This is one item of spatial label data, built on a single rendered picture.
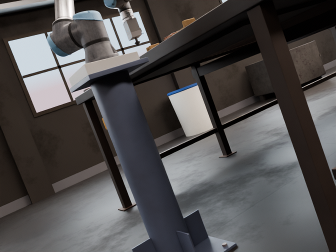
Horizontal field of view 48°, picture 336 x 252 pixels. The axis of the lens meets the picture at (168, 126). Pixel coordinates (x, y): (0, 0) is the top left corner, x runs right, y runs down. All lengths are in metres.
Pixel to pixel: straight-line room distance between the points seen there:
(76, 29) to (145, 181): 0.68
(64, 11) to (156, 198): 0.90
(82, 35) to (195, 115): 3.91
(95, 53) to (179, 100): 3.88
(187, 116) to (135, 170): 3.89
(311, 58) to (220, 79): 1.49
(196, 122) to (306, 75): 1.99
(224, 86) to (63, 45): 5.10
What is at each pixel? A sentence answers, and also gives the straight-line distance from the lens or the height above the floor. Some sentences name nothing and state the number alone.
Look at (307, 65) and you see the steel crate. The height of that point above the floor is 0.34.
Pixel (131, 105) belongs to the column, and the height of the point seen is 0.71.
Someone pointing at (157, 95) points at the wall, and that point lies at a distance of 5.82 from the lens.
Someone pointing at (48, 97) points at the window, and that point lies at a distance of 5.22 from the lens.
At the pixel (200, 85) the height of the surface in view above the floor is 0.66.
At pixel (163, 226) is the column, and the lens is 1.60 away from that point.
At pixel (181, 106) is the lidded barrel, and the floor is 0.46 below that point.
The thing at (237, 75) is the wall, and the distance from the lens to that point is 6.81.
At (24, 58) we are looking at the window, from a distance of 5.28.
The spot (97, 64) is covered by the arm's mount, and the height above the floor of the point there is 0.90.
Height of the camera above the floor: 0.70
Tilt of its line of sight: 5 degrees down
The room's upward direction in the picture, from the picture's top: 20 degrees counter-clockwise
